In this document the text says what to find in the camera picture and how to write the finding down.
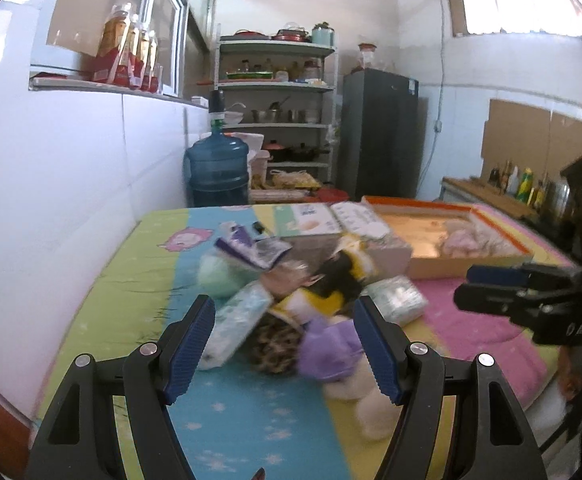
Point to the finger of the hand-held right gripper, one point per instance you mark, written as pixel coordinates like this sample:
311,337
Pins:
493,275
486,300

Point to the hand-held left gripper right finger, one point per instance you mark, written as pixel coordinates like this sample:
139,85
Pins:
378,355

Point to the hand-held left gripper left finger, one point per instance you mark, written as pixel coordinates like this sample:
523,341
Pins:
191,352

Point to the white green floral tissue pack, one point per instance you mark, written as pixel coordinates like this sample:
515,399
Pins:
236,320

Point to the orange-edged cardboard box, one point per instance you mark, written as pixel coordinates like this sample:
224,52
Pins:
421,240

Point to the purple white packet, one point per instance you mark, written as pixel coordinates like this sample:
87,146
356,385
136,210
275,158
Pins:
241,249

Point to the pale green soft bundle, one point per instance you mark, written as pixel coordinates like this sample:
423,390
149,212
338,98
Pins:
216,275

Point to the leopard print soft toy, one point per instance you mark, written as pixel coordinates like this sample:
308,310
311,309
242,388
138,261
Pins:
273,345

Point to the person's right hand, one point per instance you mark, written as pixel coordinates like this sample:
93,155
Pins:
568,375

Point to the pink plush toy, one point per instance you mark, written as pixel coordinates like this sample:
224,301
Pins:
463,240

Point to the purple plush toy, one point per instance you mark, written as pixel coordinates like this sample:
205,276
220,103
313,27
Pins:
328,352

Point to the clear wrapped tissue pack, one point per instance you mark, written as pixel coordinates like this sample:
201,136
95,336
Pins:
396,300

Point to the wooden topped counter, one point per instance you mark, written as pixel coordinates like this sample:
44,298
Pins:
491,199

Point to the black yellow bee plush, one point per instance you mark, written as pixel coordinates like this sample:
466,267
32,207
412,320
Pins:
328,285

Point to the colourful printed blanket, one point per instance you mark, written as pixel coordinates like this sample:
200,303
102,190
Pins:
241,425

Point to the row of condiment bottles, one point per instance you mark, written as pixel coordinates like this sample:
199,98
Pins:
525,185

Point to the silver printed packet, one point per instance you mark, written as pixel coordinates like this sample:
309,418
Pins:
272,252

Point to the small black object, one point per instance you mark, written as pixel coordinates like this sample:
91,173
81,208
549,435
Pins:
259,227

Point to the red plastic basin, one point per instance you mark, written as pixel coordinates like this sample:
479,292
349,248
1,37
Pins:
332,195

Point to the dark grey fridge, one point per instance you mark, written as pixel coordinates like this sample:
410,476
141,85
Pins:
378,130

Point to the blue water jug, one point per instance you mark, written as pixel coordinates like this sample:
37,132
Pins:
216,165

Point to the pink white bucket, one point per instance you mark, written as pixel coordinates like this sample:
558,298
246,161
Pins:
262,164

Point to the black wok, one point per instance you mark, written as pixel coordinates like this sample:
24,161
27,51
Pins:
307,152

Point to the clay pot with red lid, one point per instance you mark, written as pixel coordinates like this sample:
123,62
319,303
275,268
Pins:
274,151

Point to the white bowl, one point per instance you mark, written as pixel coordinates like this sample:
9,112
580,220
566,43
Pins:
233,117

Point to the steel pot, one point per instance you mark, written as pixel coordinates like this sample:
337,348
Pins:
261,116

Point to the black water pump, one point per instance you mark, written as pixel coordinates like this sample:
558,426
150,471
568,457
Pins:
216,105

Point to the small white box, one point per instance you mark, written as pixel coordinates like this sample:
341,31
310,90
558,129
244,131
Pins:
199,100

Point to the red lidded jar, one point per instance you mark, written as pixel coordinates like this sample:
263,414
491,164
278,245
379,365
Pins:
367,56

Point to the green tray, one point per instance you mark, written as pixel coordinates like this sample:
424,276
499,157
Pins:
250,75

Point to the teal enamel pot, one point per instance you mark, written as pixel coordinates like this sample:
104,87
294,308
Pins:
323,34

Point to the white metal shelf rack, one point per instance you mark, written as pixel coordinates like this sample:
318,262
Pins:
276,47

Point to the red cooking pot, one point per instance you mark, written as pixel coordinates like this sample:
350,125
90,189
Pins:
291,34

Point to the sliding window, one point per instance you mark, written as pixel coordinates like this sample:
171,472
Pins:
166,35

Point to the cardboard wall sheet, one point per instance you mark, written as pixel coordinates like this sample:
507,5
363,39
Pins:
536,135

